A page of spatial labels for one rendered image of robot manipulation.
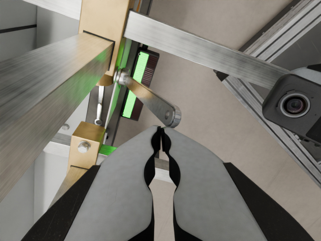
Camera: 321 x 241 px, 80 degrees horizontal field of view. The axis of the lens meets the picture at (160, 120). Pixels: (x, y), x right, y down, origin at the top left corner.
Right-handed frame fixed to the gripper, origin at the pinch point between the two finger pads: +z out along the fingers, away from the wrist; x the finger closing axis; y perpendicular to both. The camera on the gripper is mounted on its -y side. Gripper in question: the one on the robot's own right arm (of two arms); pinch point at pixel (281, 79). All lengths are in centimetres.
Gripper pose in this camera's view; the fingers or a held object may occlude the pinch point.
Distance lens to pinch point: 36.2
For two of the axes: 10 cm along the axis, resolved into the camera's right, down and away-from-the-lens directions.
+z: 0.1, -5.1, 8.6
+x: 3.2, -8.1, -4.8
